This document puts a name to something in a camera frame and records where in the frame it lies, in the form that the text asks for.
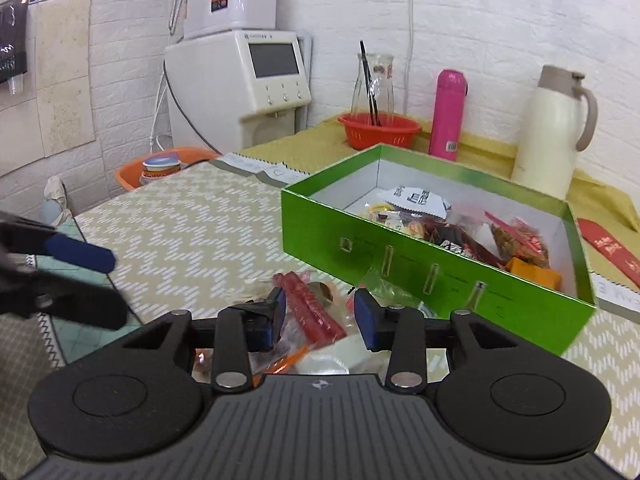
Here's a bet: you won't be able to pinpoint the white plastic bag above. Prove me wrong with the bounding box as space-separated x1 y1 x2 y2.
43 176 72 227

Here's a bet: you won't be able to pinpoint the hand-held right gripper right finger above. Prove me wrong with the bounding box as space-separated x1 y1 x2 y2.
354 289 523 394

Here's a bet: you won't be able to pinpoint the beige wall panel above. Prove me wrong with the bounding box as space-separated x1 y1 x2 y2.
0 0 97 177

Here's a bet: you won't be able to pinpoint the red plastic basket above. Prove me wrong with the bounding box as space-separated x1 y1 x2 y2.
337 111 422 151

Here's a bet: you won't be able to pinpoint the paper noodle cup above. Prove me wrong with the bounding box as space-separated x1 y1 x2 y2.
141 152 182 182

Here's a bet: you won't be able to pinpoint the white wrapped snack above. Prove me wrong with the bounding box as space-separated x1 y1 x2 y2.
304 334 392 376

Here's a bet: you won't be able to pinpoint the clear wrapped brown candy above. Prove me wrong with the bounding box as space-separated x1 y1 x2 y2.
304 280 337 307

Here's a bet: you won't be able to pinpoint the green cardboard box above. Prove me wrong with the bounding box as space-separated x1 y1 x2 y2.
280 144 598 356

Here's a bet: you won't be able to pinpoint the cream thermal jug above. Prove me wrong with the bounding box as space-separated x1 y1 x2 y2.
510 64 599 200

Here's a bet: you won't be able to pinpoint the pink thermos bottle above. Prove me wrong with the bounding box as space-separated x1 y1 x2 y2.
428 69 469 162

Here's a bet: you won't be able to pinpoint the teal checkered mat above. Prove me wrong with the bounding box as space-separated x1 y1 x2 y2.
25 217 143 368

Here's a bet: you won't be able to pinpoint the white snack packet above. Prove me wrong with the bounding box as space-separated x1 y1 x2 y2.
377 185 453 220

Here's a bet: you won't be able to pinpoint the clear plastic wrapper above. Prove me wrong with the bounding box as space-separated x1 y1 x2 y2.
359 265 437 322

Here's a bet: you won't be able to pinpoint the clear glass carafe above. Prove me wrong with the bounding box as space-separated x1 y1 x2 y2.
350 53 396 126

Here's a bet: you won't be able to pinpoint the red sausage stick packet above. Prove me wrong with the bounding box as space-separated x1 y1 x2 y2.
272 271 348 345

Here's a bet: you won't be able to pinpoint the black straws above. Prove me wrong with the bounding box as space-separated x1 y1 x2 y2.
359 40 383 127

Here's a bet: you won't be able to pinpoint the red nut snack packet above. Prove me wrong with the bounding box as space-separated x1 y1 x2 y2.
487 211 552 268

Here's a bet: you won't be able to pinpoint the orange striped wrapper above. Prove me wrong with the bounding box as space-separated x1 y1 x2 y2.
249 344 312 377

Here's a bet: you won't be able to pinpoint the yellow wrapped candy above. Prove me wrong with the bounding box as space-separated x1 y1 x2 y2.
364 201 402 222

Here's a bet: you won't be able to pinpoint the dark hanging cloth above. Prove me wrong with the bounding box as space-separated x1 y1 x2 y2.
0 0 29 84

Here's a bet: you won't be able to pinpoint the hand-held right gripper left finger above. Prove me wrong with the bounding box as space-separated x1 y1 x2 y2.
120 289 287 394

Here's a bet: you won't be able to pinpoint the orange plastic bin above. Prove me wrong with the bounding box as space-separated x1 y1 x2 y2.
115 146 222 192

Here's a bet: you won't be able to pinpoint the white wall cable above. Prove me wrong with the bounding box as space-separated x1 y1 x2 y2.
406 0 417 117

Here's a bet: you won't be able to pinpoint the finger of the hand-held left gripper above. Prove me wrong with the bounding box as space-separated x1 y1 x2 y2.
20 272 128 331
20 222 117 275

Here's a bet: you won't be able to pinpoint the orange snack packet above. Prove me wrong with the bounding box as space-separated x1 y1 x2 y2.
504 256 564 291

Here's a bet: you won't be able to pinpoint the grey woven cloth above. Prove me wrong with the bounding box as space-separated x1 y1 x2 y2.
0 310 66 480

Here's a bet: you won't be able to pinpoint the grey hose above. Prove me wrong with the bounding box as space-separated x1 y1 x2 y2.
162 59 222 157

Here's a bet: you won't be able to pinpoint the dark red foil snack packet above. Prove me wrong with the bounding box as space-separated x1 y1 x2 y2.
425 217 505 267

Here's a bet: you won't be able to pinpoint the white water dispenser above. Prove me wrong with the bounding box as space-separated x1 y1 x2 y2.
164 30 314 157

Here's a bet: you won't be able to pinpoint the red envelope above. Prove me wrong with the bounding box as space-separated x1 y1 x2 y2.
576 217 640 289

